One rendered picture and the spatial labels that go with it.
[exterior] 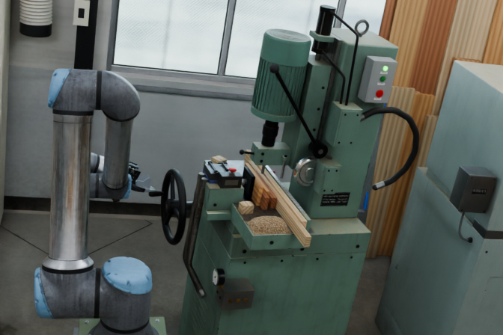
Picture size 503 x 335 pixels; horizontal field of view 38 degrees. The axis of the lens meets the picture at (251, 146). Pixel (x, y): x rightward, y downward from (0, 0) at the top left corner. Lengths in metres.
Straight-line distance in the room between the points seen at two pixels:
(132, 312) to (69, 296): 0.19
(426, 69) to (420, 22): 0.29
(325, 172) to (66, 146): 1.00
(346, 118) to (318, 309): 0.82
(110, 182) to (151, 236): 1.63
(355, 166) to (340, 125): 0.26
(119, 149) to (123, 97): 0.27
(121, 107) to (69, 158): 0.21
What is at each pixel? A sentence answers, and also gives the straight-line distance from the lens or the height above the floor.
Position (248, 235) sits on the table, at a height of 0.88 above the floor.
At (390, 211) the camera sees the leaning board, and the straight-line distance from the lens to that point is 4.31.
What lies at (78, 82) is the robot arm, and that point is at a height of 1.41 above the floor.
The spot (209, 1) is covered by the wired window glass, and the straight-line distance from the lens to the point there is 3.98.
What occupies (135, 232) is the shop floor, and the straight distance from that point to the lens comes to 4.19.
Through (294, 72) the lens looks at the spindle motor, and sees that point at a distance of 2.60.
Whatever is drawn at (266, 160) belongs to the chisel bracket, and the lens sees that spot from 2.75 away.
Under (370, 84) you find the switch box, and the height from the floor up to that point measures 1.39.
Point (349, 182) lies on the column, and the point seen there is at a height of 0.96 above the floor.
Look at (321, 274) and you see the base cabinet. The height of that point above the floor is 0.62.
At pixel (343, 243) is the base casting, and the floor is 0.76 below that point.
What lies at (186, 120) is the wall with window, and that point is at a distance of 4.08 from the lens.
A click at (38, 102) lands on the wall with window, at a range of 4.03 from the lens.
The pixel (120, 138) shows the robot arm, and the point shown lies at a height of 1.20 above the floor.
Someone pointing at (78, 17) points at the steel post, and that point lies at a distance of 3.77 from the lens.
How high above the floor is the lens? 2.11
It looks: 22 degrees down
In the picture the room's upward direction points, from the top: 10 degrees clockwise
